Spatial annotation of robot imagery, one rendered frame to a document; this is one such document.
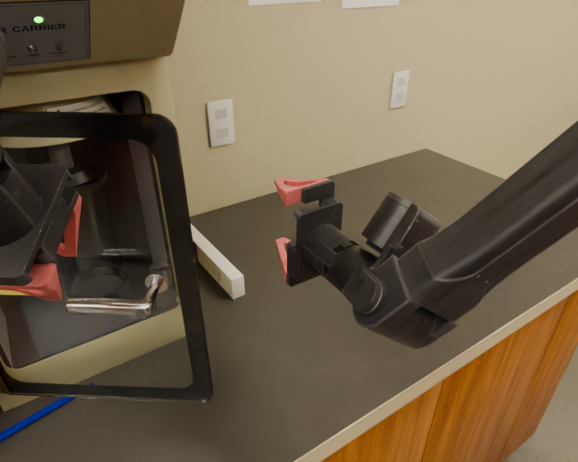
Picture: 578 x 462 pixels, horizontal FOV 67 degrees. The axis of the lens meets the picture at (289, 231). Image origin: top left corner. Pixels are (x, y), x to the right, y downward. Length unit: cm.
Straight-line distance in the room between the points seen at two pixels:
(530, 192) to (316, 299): 57
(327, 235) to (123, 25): 31
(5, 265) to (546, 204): 39
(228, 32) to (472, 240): 86
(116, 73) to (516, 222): 47
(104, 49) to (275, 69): 71
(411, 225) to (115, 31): 36
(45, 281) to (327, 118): 108
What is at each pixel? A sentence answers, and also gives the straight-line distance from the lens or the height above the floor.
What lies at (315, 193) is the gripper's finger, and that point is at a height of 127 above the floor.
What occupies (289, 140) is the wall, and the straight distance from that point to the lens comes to 128.
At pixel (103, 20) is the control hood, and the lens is 51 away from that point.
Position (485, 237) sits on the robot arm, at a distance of 38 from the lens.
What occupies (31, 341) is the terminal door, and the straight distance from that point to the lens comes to 65.
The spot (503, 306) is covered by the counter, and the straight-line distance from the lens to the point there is 95.
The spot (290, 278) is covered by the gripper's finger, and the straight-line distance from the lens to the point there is 58.
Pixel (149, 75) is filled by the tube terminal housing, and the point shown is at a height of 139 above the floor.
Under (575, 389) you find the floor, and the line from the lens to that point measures 226.
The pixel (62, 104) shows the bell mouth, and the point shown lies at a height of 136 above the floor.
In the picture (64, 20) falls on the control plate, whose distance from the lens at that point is 50.
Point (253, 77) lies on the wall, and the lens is 117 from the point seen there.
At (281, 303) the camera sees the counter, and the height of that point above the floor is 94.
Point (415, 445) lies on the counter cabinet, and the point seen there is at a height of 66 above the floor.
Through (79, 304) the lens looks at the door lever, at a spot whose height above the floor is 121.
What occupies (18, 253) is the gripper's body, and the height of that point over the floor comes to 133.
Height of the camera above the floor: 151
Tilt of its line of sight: 32 degrees down
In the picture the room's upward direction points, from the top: straight up
